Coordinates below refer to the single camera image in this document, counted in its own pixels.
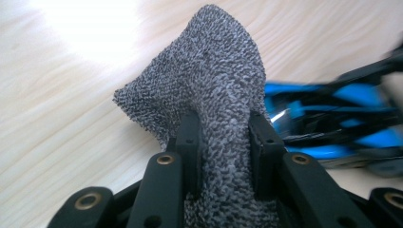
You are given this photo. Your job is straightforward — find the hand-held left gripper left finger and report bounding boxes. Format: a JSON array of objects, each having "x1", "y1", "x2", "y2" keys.
[{"x1": 126, "y1": 110, "x2": 203, "y2": 228}]

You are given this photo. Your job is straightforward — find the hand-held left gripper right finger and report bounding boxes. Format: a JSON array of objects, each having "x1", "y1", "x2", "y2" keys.
[{"x1": 248, "y1": 110, "x2": 378, "y2": 228}]

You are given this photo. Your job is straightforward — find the blue and black toy car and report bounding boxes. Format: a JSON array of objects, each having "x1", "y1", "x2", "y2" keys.
[{"x1": 264, "y1": 80, "x2": 403, "y2": 179}]

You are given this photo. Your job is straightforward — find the grey towel cloth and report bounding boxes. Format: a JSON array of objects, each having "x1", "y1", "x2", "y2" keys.
[{"x1": 112, "y1": 3, "x2": 279, "y2": 228}]

